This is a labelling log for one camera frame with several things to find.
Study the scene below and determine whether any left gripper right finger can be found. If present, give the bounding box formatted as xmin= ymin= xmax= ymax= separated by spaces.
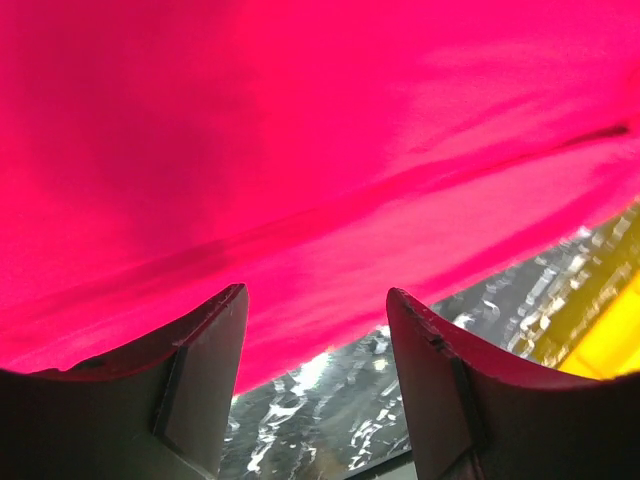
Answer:
xmin=386 ymin=288 xmax=639 ymax=479

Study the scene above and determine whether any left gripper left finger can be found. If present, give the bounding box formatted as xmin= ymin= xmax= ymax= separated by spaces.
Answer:
xmin=1 ymin=284 xmax=249 ymax=479

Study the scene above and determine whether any red polo shirt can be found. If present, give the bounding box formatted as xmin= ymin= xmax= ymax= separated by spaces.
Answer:
xmin=1 ymin=1 xmax=639 ymax=390

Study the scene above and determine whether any yellow plastic bin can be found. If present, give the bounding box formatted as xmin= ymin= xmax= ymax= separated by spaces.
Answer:
xmin=558 ymin=276 xmax=639 ymax=380

